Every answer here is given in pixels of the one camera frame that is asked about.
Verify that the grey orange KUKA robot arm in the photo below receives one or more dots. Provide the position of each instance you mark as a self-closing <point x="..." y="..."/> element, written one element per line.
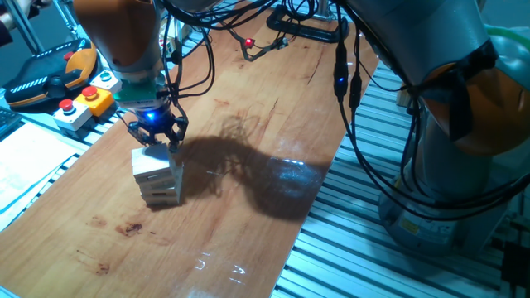
<point x="124" y="37"/>

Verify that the black orange teach pendant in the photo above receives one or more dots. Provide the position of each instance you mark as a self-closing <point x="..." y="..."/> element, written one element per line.
<point x="41" y="83"/>

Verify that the white box big red button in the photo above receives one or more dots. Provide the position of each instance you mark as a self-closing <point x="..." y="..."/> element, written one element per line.
<point x="72" y="116"/>

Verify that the white paper sheets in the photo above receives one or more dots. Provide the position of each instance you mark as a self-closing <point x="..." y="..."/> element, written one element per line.
<point x="29" y="165"/>

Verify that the black computer keyboard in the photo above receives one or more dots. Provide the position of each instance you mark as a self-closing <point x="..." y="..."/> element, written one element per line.
<point x="6" y="122"/>

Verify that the yellow emergency stop button box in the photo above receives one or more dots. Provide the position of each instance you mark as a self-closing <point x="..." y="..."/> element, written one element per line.
<point x="95" y="103"/>

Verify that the green wrist mount adapter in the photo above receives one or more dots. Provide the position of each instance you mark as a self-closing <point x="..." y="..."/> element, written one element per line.
<point x="138" y="97"/>

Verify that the glossy wood grain mat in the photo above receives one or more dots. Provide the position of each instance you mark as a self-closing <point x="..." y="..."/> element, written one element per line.
<point x="207" y="248"/>

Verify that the white box small green button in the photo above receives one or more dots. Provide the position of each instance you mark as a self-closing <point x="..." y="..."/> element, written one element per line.
<point x="105" y="78"/>

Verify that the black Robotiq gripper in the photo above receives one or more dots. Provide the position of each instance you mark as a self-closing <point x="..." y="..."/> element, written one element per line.
<point x="155" y="126"/>

